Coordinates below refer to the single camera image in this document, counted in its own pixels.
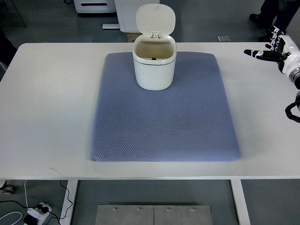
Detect caster wheel at left edge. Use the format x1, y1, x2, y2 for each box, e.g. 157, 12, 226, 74
0, 180, 15, 195

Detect person legs with black shoes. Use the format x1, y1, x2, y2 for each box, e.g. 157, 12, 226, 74
249, 0, 300, 42

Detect white right table leg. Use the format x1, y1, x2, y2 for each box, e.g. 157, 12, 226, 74
230, 179, 251, 225

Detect grey metal base plate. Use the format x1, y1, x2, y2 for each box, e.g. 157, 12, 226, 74
95, 205, 213, 225

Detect white left table leg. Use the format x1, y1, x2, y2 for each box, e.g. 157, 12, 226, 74
60, 180, 78, 225

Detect grey floor socket plate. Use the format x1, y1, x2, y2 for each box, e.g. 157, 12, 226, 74
217, 35, 230, 42

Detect person in dark trousers left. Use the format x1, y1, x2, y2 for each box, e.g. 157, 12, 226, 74
0, 28, 17, 67

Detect white power strip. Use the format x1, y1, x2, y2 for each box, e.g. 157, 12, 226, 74
27, 202, 52, 225

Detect black power cable on floor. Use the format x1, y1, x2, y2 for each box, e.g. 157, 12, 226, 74
0, 180, 74, 220

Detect black silver robot right arm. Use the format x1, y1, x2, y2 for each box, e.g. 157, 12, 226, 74
287, 66, 300, 90

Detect white cable on floor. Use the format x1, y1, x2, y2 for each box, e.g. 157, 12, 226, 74
0, 180, 31, 225

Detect white table leg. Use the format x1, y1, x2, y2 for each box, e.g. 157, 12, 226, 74
60, 180, 78, 225
230, 179, 251, 225

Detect blue grey quilted mat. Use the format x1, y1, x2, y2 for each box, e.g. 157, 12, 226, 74
89, 52, 240, 162

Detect white cabinet on stand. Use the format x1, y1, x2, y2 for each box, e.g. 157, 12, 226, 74
102, 0, 160, 33

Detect white trash bin open lid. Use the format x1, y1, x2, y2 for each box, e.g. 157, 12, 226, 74
133, 3, 177, 90

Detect cardboard box behind bin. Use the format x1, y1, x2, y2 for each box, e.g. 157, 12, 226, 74
127, 33, 142, 43

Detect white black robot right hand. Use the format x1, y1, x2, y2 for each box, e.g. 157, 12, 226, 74
244, 26, 300, 82

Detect white appliance with black slot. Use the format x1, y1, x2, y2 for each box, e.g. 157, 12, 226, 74
74, 0, 116, 14

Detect black cable on robot arm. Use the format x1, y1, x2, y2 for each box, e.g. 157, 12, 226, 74
285, 92, 300, 123

